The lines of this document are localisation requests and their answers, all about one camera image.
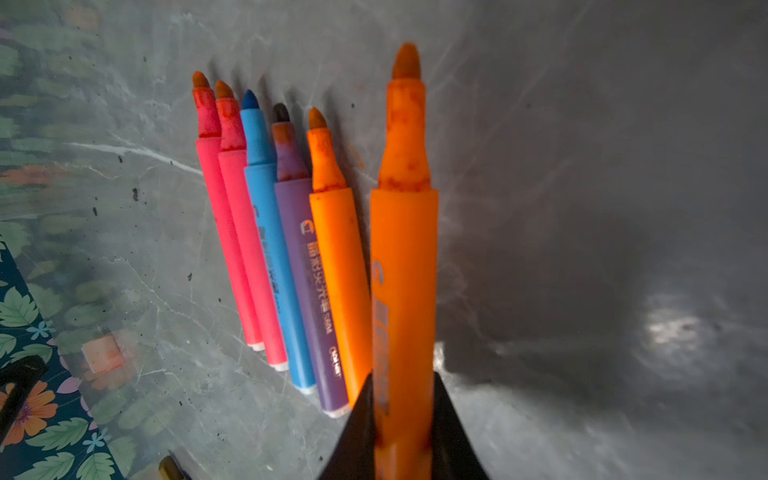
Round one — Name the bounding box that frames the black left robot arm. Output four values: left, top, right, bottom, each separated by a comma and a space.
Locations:
1, 355, 48, 442

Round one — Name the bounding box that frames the pink highlighter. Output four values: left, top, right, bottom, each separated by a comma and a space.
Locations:
192, 71, 265, 352
215, 80, 289, 372

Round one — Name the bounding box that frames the gold brown pen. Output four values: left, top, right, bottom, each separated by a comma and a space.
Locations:
158, 455, 191, 480

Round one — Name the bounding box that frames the orange highlighter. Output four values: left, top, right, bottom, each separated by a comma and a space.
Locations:
307, 108, 373, 406
370, 43, 439, 479

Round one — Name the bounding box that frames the purple highlighter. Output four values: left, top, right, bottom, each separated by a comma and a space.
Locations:
271, 103, 350, 419

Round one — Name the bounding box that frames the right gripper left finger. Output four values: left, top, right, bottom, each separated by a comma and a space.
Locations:
318, 373, 376, 480

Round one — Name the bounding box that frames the blue highlighter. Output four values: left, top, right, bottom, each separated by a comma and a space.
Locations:
240, 90, 316, 395

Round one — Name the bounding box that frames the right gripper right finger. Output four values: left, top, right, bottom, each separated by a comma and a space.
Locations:
431, 372, 489, 480

